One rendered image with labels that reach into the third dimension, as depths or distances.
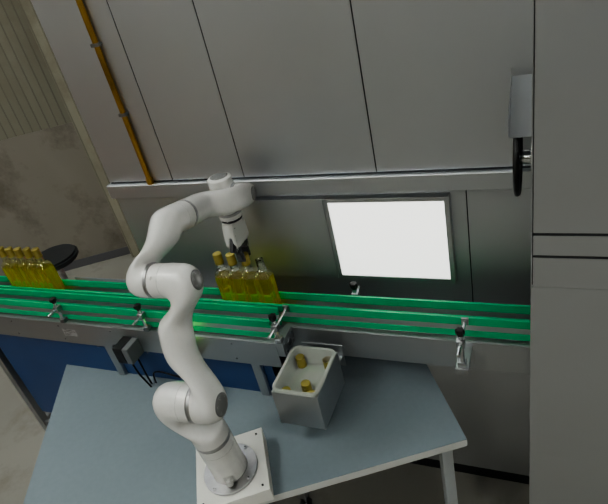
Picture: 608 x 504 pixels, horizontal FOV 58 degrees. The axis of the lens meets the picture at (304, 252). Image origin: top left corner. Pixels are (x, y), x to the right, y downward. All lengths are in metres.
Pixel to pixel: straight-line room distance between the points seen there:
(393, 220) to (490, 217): 0.31
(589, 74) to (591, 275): 0.49
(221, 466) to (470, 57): 1.44
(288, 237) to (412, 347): 0.60
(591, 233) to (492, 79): 0.52
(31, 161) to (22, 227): 0.64
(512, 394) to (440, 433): 0.44
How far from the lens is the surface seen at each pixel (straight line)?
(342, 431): 2.07
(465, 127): 1.72
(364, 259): 1.99
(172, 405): 1.71
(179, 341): 1.60
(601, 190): 1.37
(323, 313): 1.99
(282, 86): 1.82
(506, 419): 2.46
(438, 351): 1.94
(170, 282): 1.53
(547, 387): 1.76
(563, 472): 2.04
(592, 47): 1.26
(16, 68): 5.01
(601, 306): 1.55
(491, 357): 1.92
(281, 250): 2.09
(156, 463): 2.23
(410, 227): 1.87
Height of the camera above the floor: 2.32
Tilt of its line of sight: 31 degrees down
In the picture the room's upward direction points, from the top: 14 degrees counter-clockwise
